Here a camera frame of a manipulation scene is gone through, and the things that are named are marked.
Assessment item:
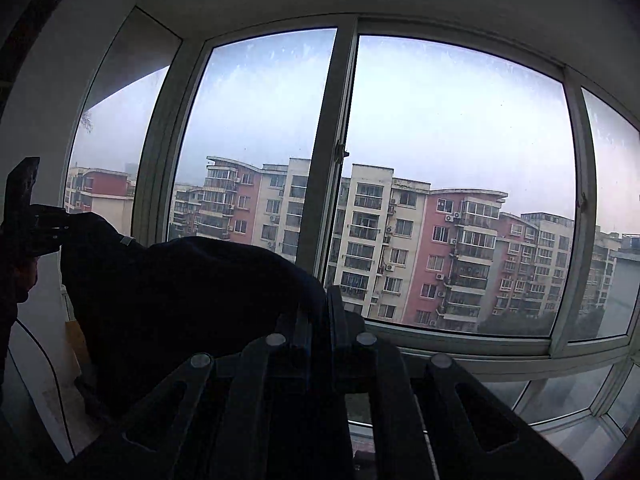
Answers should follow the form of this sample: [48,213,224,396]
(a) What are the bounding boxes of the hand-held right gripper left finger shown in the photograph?
[62,310,326,480]

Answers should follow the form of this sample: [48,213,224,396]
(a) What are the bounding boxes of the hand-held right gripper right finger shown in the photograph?
[327,286,586,480]

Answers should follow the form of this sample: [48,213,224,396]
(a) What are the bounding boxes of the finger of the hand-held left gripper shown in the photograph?
[31,204,73,257]

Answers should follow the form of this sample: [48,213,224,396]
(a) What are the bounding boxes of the navy blue pants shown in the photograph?
[59,212,331,423]

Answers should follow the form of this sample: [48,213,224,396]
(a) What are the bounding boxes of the person's left hand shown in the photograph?
[12,255,40,306]

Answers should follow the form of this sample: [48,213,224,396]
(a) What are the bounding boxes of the red and beige apartment buildings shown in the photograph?
[65,156,640,336]

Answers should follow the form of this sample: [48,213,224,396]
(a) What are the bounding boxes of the black cable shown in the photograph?
[12,317,76,463]

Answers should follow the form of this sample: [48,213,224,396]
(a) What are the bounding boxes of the white window frame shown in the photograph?
[65,5,640,451]

